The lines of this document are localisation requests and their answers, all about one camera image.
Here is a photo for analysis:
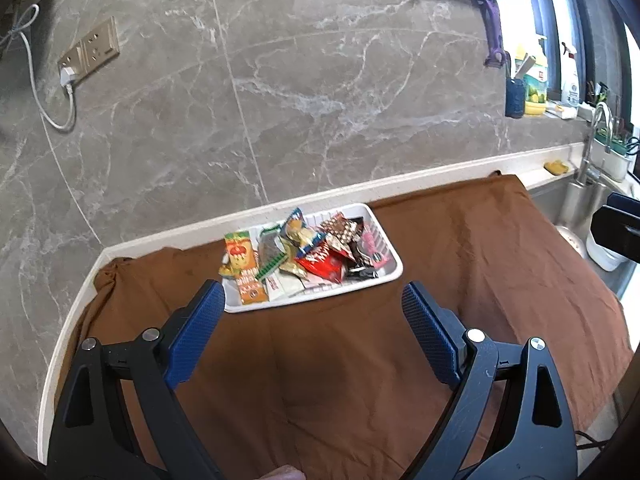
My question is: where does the white silver snack packet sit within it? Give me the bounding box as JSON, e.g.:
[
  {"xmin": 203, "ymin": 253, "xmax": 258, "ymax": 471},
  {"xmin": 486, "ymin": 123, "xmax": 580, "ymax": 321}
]
[{"xmin": 265, "ymin": 272, "xmax": 286, "ymax": 303}]

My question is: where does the clear green-edged seed packet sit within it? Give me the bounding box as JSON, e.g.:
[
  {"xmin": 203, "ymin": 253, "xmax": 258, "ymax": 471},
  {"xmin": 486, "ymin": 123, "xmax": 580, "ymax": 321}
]
[{"xmin": 255, "ymin": 224, "xmax": 288, "ymax": 281}]

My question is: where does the white spray bottle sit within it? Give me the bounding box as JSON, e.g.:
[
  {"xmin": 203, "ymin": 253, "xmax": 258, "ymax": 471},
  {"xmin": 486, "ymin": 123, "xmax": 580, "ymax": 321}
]
[{"xmin": 559, "ymin": 41, "xmax": 581, "ymax": 108}]

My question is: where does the steel sink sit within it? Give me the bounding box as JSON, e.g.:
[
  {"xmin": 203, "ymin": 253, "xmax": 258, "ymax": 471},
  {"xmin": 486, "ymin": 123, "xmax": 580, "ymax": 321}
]
[{"xmin": 550, "ymin": 180, "xmax": 640, "ymax": 306}]

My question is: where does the white plastic tray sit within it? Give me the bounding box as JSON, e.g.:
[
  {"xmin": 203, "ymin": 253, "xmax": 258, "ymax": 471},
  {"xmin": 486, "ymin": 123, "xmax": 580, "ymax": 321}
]
[{"xmin": 218, "ymin": 203, "xmax": 404, "ymax": 314}]

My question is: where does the small checkered candy packet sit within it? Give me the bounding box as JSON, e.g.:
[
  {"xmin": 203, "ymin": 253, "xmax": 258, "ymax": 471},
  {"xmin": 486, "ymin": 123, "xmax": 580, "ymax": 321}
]
[{"xmin": 317, "ymin": 212, "xmax": 363, "ymax": 251}]

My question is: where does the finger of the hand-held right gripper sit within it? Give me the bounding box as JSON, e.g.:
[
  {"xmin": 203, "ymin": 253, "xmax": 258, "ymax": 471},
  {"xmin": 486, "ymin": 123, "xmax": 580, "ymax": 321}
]
[
  {"xmin": 590, "ymin": 206, "xmax": 640, "ymax": 264},
  {"xmin": 606, "ymin": 191, "xmax": 640, "ymax": 211}
]

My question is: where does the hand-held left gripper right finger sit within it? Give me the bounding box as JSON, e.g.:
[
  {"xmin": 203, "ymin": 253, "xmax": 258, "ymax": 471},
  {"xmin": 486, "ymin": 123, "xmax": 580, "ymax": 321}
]
[{"xmin": 401, "ymin": 281, "xmax": 581, "ymax": 480}]

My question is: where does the white plug cable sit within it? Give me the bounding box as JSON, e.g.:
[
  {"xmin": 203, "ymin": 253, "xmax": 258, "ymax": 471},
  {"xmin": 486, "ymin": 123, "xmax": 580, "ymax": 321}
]
[{"xmin": 0, "ymin": 4, "xmax": 78, "ymax": 132}]

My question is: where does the steel faucet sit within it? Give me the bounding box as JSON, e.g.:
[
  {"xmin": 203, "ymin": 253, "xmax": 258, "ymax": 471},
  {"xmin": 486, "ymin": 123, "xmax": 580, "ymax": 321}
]
[{"xmin": 575, "ymin": 101, "xmax": 613, "ymax": 186}]

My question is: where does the white drain rack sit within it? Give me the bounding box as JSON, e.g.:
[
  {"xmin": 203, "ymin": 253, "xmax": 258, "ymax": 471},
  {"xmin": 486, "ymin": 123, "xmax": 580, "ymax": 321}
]
[{"xmin": 592, "ymin": 130, "xmax": 631, "ymax": 183}]

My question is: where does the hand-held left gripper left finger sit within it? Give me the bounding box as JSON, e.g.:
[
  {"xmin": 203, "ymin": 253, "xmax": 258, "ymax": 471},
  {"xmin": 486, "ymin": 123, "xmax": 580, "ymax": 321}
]
[{"xmin": 47, "ymin": 280, "xmax": 227, "ymax": 480}]

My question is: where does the red snack bag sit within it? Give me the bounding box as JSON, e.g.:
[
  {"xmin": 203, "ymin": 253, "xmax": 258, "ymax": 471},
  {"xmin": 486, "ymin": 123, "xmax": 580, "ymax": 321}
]
[{"xmin": 295, "ymin": 240, "xmax": 351, "ymax": 286}]

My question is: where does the plain white long packet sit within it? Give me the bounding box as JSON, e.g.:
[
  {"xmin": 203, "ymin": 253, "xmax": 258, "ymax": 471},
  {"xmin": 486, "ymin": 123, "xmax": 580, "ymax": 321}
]
[{"xmin": 280, "ymin": 270, "xmax": 326, "ymax": 301}]

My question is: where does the gold snack packet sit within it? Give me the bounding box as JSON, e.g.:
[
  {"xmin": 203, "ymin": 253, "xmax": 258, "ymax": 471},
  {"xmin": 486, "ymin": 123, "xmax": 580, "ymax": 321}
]
[{"xmin": 277, "ymin": 240, "xmax": 311, "ymax": 281}]

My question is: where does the black cable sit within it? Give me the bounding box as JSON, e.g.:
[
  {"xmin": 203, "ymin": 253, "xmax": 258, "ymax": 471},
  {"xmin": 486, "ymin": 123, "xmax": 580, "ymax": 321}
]
[{"xmin": 575, "ymin": 430, "xmax": 608, "ymax": 450}]

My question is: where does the brown cloth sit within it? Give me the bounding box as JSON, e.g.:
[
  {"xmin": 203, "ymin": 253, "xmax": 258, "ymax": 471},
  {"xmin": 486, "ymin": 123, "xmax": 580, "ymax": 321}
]
[{"xmin": 52, "ymin": 172, "xmax": 633, "ymax": 480}]

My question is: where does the round bowl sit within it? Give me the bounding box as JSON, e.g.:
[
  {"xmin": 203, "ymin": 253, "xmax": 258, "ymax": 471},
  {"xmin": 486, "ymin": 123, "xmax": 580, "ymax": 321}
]
[{"xmin": 585, "ymin": 232, "xmax": 630, "ymax": 272}]

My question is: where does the black snack packet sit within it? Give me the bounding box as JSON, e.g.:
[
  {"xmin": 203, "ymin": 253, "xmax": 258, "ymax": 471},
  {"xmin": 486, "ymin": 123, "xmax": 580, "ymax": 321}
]
[{"xmin": 345, "ymin": 217, "xmax": 381, "ymax": 281}]

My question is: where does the yellow green detergent bottle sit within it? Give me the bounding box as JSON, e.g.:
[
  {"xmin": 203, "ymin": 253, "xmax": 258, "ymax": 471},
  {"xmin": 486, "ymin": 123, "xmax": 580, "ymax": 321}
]
[{"xmin": 515, "ymin": 35, "xmax": 549, "ymax": 117}]

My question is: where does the pink snack packet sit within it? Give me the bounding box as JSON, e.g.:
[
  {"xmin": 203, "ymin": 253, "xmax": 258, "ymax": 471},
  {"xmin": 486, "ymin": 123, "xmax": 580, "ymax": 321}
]
[{"xmin": 360, "ymin": 225, "xmax": 391, "ymax": 268}]

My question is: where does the white soap dish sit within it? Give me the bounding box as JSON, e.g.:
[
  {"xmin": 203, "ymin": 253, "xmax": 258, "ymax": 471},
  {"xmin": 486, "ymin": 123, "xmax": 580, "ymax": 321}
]
[{"xmin": 545, "ymin": 101, "xmax": 581, "ymax": 121}]

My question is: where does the orange apple print packet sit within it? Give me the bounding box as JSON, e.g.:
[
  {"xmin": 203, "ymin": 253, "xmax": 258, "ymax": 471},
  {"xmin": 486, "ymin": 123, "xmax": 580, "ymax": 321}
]
[{"xmin": 218, "ymin": 230, "xmax": 268, "ymax": 306}]

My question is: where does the gold wall socket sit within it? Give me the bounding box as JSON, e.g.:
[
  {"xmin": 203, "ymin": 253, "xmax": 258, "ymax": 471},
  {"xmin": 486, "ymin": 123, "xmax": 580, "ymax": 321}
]
[{"xmin": 57, "ymin": 15, "xmax": 122, "ymax": 78}]

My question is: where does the blue utensil holder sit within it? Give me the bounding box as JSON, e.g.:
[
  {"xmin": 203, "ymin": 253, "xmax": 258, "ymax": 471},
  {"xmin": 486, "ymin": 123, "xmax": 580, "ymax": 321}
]
[{"xmin": 504, "ymin": 50, "xmax": 527, "ymax": 120}]

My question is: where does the blue snack packet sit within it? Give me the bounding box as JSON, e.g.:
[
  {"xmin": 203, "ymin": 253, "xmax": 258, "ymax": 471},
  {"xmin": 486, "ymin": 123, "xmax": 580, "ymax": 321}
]
[{"xmin": 277, "ymin": 207, "xmax": 326, "ymax": 251}]

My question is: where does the purple hanging tool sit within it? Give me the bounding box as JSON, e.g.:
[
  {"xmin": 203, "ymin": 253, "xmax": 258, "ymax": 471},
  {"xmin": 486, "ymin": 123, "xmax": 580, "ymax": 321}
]
[{"xmin": 475, "ymin": 0, "xmax": 508, "ymax": 68}]

